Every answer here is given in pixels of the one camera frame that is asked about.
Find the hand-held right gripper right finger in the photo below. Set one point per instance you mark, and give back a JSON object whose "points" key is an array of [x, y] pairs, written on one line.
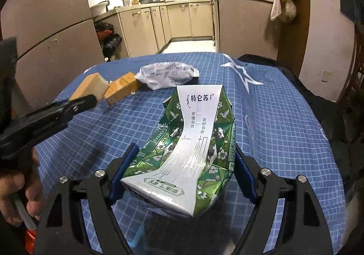
{"points": [[246, 175]]}

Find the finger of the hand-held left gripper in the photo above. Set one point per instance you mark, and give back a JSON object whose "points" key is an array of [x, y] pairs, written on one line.
{"points": [[42, 124]]}

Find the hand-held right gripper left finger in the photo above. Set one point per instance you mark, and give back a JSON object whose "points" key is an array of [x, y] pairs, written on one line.
{"points": [[125, 169]]}

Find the tan cardboard packet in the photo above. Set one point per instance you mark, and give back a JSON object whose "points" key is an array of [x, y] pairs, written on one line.
{"points": [[88, 84]]}

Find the green and white milk carton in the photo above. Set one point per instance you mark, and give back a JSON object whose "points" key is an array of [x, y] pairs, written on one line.
{"points": [[184, 144]]}

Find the black trash bag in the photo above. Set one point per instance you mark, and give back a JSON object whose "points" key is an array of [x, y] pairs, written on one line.
{"points": [[103, 27], [112, 46]]}

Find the person's left hand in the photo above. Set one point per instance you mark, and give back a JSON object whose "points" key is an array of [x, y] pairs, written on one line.
{"points": [[17, 186]]}

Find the blue checked tablecloth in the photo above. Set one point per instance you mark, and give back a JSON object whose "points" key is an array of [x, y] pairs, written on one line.
{"points": [[270, 130]]}

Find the brown refrigerator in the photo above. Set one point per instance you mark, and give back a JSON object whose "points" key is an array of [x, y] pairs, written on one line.
{"points": [[57, 30]]}

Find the yellow cardboard box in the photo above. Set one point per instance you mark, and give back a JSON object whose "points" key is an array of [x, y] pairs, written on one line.
{"points": [[122, 87]]}

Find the crumpled white plastic wrapper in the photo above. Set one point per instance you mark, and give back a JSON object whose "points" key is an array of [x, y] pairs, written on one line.
{"points": [[165, 74]]}

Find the red plastic bag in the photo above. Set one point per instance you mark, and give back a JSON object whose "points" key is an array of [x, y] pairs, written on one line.
{"points": [[103, 36]]}

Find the grey plastic basin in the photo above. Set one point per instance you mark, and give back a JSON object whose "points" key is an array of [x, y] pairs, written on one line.
{"points": [[99, 8]]}

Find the beige kitchen cabinets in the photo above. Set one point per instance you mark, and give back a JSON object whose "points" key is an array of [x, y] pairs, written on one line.
{"points": [[182, 22]]}

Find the white wall socket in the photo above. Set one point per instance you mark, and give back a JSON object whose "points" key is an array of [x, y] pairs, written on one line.
{"points": [[327, 76]]}

